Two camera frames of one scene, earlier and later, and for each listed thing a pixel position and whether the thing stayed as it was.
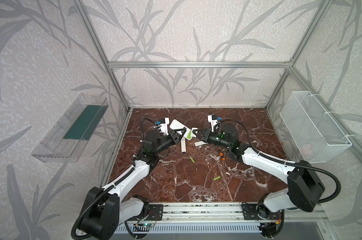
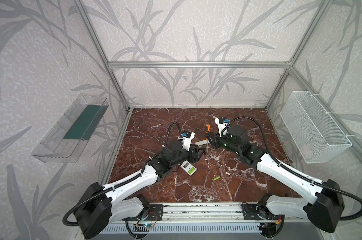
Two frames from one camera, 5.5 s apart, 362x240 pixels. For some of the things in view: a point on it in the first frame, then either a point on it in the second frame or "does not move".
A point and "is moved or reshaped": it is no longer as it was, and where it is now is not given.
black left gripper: (175, 137) → (194, 153)
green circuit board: (148, 224) does not move
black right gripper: (205, 136) → (212, 141)
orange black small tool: (221, 153) is moved or reshaped
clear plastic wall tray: (63, 142) does not move
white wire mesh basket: (319, 138) does not move
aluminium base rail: (235, 212) does not move
